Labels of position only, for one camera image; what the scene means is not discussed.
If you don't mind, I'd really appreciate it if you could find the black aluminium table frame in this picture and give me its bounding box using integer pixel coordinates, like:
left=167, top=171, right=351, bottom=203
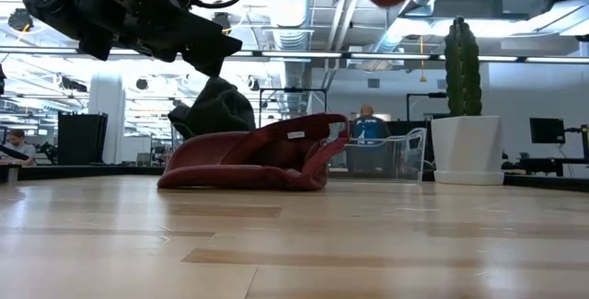
left=0, top=164, right=589, bottom=193

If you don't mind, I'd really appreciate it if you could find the green columnar cactus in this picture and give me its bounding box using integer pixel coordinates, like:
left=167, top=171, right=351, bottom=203
left=444, top=16, right=483, bottom=117

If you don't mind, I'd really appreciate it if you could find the dark grey baseball cap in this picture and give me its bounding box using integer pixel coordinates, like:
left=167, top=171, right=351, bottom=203
left=167, top=76, right=258, bottom=142

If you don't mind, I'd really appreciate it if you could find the clear plastic bin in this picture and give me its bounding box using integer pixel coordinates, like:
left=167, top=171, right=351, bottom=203
left=327, top=127, right=428, bottom=184

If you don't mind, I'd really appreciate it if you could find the black workbench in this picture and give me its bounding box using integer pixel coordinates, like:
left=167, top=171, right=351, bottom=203
left=501, top=123, right=589, bottom=178

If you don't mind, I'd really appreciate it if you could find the white faceted plant pot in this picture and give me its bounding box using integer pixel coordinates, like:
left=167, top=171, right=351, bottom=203
left=431, top=114, right=506, bottom=186

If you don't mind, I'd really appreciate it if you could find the person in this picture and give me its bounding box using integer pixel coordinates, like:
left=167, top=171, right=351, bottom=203
left=0, top=128, right=38, bottom=167
left=350, top=103, right=393, bottom=142

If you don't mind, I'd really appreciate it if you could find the yellow hanging pendant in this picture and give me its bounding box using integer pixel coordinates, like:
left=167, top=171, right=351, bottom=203
left=418, top=35, right=428, bottom=83

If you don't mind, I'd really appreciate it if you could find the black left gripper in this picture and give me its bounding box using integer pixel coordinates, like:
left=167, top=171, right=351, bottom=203
left=77, top=0, right=244, bottom=78

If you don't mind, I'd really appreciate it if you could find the black computer monitor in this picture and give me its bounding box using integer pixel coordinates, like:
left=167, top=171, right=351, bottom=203
left=528, top=117, right=566, bottom=144

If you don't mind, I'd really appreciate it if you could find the white building column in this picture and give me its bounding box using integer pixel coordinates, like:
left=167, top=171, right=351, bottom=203
left=87, top=72, right=126, bottom=165

